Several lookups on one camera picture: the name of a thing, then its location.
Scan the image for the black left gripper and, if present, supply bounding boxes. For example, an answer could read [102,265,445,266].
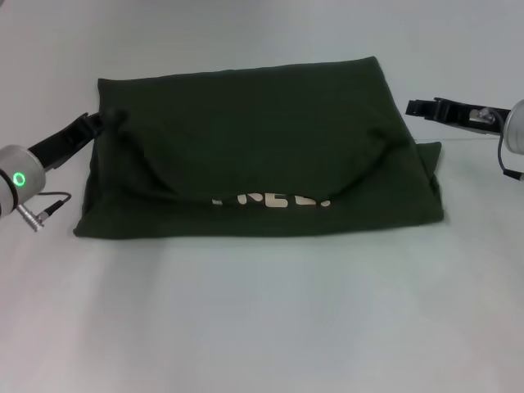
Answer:
[27,108,126,172]

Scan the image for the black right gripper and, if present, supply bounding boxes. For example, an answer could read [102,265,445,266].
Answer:
[404,97,509,136]

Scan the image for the dark green shirt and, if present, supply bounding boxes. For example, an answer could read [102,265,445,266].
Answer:
[72,55,445,241]

